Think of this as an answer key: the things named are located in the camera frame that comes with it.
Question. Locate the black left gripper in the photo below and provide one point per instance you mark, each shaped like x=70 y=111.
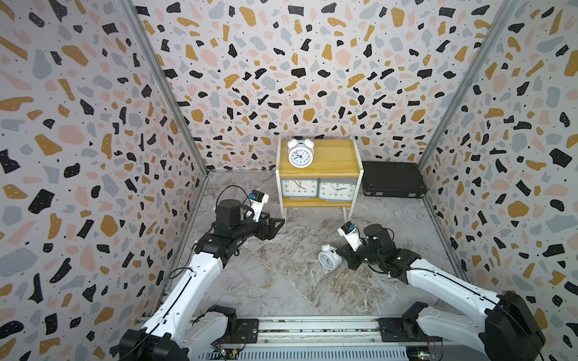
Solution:
x=269 y=233

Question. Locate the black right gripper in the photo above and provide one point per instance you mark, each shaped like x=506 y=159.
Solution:
x=348 y=254

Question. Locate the white twin-bell clock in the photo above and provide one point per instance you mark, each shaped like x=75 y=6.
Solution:
x=300 y=152
x=329 y=258

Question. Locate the grey square clock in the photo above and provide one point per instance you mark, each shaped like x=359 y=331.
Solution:
x=335 y=189
x=299 y=188

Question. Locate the wooden shelf white metal frame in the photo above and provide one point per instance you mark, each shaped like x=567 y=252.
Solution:
x=332 y=158

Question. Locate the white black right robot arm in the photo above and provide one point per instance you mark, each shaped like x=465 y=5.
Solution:
x=500 y=326

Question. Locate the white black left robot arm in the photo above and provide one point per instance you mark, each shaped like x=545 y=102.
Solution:
x=172 y=333

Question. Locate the black flat case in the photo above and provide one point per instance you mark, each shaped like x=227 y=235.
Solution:
x=393 y=180

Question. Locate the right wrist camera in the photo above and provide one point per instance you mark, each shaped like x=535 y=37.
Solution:
x=351 y=233

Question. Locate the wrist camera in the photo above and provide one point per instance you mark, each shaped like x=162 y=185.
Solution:
x=257 y=200
x=351 y=233

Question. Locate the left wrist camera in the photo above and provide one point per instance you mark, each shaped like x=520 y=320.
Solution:
x=257 y=200

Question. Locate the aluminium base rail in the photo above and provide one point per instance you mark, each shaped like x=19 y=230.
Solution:
x=333 y=338

